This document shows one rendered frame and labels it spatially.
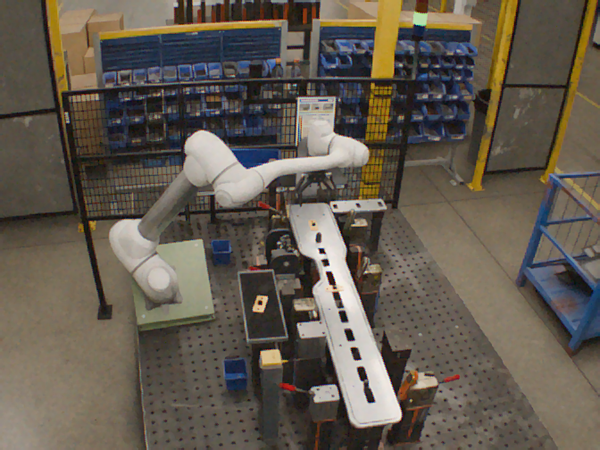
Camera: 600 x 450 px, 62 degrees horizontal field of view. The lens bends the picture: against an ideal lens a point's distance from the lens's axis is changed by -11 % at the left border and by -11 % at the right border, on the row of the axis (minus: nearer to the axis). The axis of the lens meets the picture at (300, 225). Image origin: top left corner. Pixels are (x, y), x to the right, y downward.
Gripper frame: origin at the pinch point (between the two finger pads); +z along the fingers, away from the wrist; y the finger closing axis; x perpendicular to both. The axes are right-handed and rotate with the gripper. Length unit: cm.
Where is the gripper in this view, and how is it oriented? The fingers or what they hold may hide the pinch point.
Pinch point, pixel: (314, 202)
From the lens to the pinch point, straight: 266.7
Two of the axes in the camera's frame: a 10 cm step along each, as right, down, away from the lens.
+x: -1.7, -5.7, 8.0
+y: 9.8, -0.6, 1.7
